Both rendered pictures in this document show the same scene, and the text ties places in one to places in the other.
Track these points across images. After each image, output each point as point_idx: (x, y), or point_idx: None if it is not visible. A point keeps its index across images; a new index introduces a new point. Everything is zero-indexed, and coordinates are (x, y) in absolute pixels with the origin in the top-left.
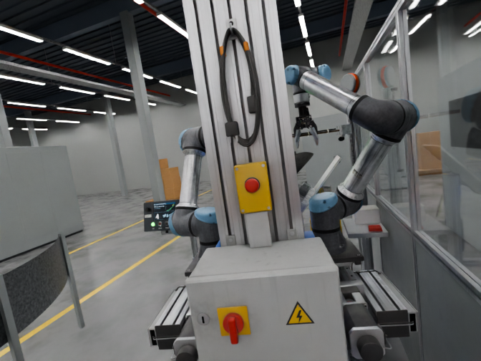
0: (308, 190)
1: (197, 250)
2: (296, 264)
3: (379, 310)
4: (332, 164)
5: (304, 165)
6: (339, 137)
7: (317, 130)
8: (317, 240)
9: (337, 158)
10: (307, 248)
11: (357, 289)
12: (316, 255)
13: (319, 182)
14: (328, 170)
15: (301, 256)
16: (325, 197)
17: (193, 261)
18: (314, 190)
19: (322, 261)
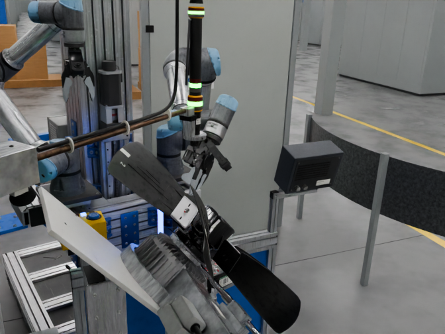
0: (137, 252)
1: (269, 222)
2: (64, 116)
3: (32, 185)
4: (67, 223)
5: (135, 192)
6: (28, 187)
7: (61, 83)
8: (59, 123)
9: (49, 202)
10: (63, 120)
11: (44, 182)
12: (57, 118)
13: (112, 260)
14: (83, 237)
15: (63, 118)
16: (60, 139)
17: (185, 166)
18: (122, 257)
19: (53, 117)
